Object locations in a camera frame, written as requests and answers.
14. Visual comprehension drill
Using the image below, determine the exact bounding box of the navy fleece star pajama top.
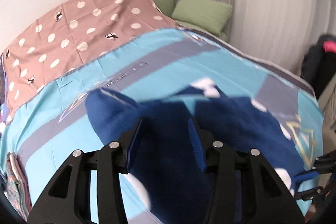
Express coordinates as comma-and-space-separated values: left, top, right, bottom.
85, 81, 304, 223

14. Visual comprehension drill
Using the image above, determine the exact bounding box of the folded floral garment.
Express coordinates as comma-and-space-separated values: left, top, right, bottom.
5, 152, 33, 221

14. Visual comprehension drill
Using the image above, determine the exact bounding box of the teal grey patterned bedspread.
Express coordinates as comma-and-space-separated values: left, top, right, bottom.
1, 28, 323, 223

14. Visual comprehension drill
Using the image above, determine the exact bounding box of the near green pillow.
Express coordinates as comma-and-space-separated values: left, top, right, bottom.
171, 0, 233, 36

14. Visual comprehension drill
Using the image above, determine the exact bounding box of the pink polka dot sheet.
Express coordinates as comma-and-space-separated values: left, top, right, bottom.
2, 0, 176, 123

